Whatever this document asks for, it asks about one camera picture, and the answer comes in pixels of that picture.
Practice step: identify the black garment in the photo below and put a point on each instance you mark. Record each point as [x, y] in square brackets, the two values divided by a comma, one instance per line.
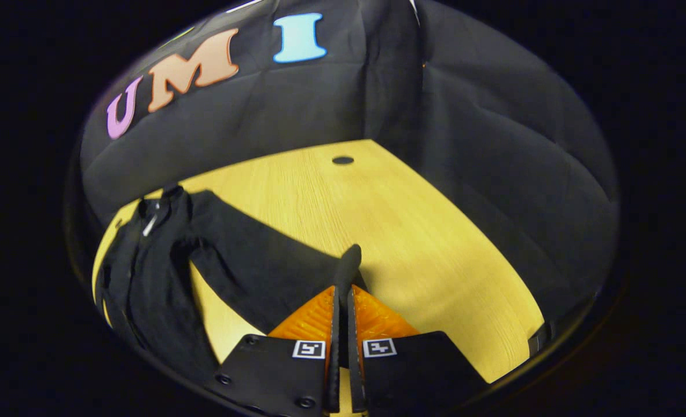
[250, 260]

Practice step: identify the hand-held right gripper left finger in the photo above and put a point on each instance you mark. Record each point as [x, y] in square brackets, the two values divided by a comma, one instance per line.
[273, 376]

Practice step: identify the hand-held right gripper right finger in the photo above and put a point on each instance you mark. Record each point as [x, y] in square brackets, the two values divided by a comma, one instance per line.
[412, 370]

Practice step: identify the black backdrop cloth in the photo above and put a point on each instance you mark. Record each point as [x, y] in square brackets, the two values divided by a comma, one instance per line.
[464, 116]

